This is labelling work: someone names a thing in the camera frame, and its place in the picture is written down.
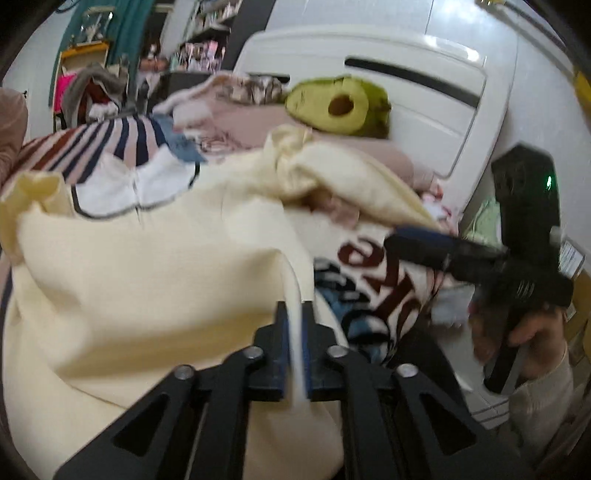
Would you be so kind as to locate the green avocado plush toy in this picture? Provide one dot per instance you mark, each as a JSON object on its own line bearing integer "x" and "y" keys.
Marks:
{"x": 346, "y": 106}

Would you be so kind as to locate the grey clothes pile on chair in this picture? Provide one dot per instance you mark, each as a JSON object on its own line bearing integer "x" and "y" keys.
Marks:
{"x": 93, "y": 94}

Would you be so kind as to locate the white nightstand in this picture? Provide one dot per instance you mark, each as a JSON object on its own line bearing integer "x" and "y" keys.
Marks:
{"x": 446, "y": 319}

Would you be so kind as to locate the cream yellow sweatshirt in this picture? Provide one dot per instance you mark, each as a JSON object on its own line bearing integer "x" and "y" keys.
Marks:
{"x": 106, "y": 301}

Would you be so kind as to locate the striped pink bed blanket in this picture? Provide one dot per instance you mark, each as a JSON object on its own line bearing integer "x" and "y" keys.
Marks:
{"x": 75, "y": 153}

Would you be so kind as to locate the person's right hand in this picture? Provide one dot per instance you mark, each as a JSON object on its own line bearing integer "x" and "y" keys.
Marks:
{"x": 542, "y": 331}

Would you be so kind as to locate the dark bookshelf with items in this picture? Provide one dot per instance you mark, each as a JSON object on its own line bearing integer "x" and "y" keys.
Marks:
{"x": 216, "y": 33}

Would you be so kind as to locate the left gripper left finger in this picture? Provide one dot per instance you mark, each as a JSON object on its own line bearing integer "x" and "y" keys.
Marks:
{"x": 193, "y": 423}

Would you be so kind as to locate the patterned brown white cloth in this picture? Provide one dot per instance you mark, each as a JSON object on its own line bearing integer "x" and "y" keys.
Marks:
{"x": 253, "y": 90}

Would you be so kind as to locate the teal curtain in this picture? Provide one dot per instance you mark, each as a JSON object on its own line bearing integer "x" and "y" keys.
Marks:
{"x": 125, "y": 32}

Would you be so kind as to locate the lettered fleece blanket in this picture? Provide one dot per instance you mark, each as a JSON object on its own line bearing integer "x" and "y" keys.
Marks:
{"x": 375, "y": 296}

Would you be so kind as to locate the white bed headboard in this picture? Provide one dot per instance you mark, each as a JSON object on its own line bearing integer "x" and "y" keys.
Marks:
{"x": 448, "y": 100}

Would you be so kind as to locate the yellow framed shelf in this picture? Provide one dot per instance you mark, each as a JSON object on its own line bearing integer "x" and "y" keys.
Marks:
{"x": 69, "y": 63}

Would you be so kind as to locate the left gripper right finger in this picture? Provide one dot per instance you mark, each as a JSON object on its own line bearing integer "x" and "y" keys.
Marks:
{"x": 397, "y": 423}

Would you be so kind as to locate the pink bed sheet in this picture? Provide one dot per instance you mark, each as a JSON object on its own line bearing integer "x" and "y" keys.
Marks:
{"x": 246, "y": 127}

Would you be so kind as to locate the pink folded duvet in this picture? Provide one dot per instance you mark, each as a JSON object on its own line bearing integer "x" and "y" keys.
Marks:
{"x": 13, "y": 127}

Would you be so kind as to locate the guitar headstock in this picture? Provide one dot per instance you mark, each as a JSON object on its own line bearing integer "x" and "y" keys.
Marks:
{"x": 583, "y": 91}

